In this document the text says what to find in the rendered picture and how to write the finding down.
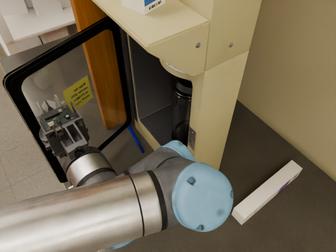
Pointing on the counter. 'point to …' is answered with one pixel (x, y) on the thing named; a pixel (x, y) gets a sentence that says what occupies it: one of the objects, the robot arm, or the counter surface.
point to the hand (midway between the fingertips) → (49, 107)
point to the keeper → (191, 138)
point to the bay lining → (149, 81)
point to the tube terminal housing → (216, 75)
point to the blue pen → (136, 139)
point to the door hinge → (128, 72)
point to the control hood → (165, 32)
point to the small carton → (142, 5)
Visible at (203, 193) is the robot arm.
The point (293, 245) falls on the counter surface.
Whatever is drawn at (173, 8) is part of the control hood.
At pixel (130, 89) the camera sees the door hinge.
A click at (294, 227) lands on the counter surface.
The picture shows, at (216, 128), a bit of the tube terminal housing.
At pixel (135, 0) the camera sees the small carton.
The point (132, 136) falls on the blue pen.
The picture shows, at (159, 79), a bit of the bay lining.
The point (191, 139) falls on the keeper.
